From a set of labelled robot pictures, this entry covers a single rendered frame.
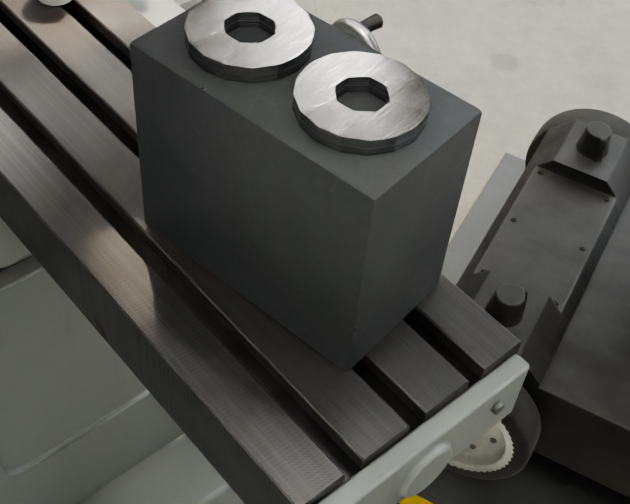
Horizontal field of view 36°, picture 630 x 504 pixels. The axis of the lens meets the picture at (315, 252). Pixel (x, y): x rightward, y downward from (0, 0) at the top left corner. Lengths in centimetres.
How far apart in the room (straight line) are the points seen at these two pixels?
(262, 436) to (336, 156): 21
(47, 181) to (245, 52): 27
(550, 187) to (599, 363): 29
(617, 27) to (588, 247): 156
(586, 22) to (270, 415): 226
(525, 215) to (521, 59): 131
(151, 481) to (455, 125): 100
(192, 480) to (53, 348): 40
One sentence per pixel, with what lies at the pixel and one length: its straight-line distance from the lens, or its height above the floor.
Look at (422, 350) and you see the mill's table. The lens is 76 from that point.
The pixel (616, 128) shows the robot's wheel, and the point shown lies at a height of 60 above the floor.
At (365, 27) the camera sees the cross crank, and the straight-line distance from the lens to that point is 147.
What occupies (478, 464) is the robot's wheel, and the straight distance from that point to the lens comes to 130.
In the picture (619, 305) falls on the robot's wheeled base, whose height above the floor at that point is 57.
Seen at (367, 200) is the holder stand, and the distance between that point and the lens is 60.
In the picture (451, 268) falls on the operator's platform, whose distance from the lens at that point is 155.
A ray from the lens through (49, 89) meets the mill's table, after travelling 97.
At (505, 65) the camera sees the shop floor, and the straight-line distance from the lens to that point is 263.
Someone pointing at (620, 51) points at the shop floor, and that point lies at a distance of 279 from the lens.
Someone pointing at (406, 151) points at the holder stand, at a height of 113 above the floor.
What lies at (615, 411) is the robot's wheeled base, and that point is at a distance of 125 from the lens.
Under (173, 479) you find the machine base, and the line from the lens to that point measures 154.
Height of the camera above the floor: 155
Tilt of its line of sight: 49 degrees down
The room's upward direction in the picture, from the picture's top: 6 degrees clockwise
